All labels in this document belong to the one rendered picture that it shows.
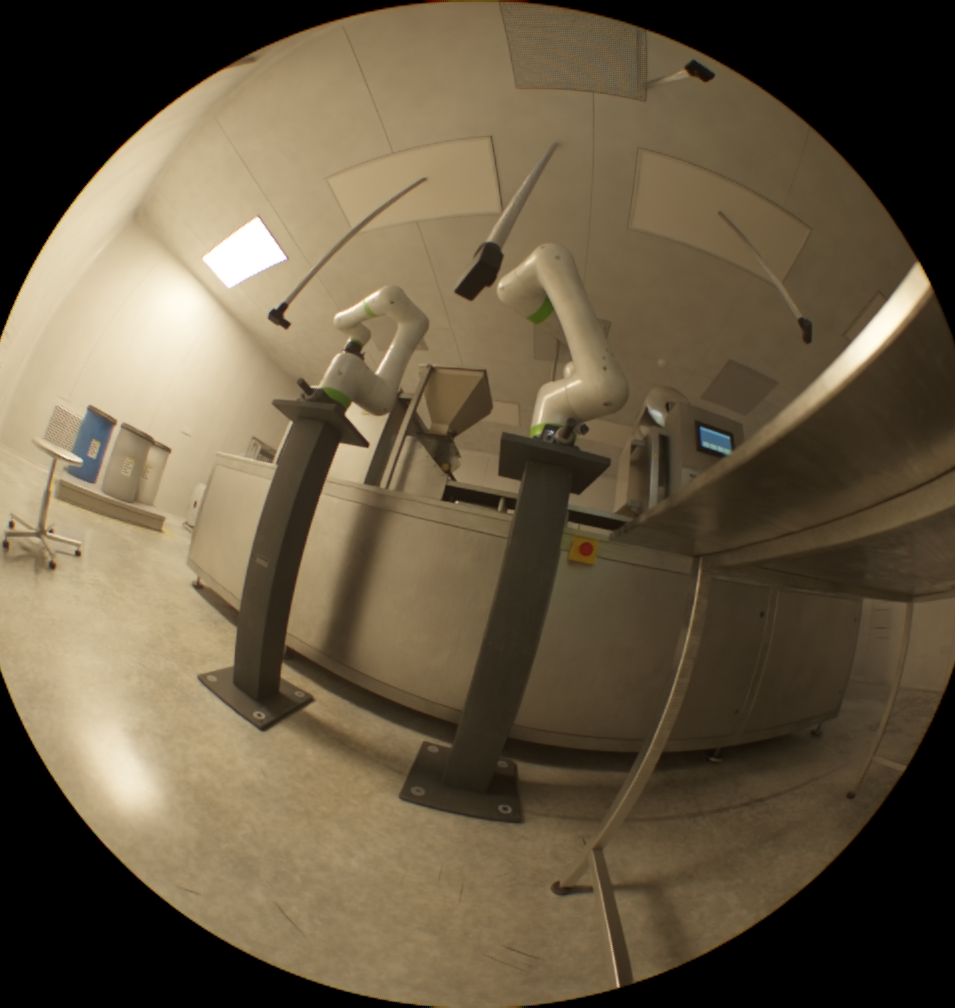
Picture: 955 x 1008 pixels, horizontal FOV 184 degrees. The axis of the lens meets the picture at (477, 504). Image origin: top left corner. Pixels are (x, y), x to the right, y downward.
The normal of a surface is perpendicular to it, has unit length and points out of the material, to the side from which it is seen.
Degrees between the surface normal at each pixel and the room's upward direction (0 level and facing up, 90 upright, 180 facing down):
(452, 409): 114
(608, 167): 180
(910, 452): 180
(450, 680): 90
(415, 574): 90
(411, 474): 90
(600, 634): 90
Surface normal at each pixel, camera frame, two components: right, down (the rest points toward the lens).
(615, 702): -0.15, -0.26
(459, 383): -0.24, 0.14
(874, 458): -0.25, 0.94
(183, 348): 0.96, 0.20
